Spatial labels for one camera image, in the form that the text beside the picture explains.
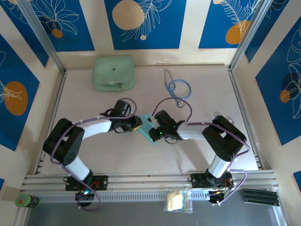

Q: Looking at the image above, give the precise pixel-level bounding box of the turquoise cloth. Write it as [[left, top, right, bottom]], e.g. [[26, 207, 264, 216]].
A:
[[136, 114, 157, 145]]

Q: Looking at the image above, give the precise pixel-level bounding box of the blue stethoscope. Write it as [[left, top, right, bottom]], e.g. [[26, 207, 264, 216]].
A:
[[161, 68, 192, 108]]

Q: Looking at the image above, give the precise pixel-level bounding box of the mint green zip pouch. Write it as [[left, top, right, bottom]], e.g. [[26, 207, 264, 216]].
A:
[[91, 55, 136, 92]]

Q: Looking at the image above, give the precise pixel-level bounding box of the clear bag with yellow contents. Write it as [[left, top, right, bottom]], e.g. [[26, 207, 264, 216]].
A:
[[164, 190, 194, 214]]

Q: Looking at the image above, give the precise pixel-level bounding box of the clear plastic object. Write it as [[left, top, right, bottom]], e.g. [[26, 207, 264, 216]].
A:
[[213, 112, 236, 126]]

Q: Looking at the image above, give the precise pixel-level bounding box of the black ribbed block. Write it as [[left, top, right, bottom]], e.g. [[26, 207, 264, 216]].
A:
[[242, 188, 280, 208]]

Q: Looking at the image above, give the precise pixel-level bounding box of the green can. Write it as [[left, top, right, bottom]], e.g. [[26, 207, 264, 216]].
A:
[[15, 194, 40, 209]]

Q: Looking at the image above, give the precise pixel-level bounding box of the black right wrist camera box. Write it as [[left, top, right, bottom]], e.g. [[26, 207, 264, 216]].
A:
[[152, 110, 176, 128]]

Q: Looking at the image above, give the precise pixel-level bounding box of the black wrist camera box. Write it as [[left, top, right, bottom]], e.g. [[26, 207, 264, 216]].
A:
[[113, 99, 133, 116], [152, 110, 176, 128]]

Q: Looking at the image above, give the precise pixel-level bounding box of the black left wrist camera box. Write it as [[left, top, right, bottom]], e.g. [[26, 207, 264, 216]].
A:
[[113, 99, 133, 116]]

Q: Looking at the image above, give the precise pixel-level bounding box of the aluminium mounting rail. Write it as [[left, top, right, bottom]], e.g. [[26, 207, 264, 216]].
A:
[[20, 169, 279, 193]]

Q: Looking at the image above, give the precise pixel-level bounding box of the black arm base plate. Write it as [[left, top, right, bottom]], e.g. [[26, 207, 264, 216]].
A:
[[188, 172, 235, 189], [63, 174, 109, 192]]

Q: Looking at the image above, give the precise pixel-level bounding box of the grey slotted cable duct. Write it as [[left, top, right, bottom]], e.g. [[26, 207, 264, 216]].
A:
[[32, 189, 245, 204]]

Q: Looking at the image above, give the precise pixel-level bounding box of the aluminium side rail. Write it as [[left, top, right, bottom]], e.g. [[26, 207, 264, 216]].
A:
[[227, 66, 265, 170], [35, 70, 68, 175]]

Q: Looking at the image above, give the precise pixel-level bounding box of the purple camera cable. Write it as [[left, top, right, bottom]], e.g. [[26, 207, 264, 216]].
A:
[[150, 97, 251, 204], [50, 97, 139, 211]]

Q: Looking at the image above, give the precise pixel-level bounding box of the blue floral wall poster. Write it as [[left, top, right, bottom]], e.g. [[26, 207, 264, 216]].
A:
[[104, 0, 188, 51], [198, 0, 262, 50], [255, 16, 301, 146], [4, 0, 95, 53], [0, 34, 41, 152]]

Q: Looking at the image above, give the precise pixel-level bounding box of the aluminium frame post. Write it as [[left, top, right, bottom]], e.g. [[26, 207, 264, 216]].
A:
[[229, 0, 278, 72], [17, 0, 65, 73]]

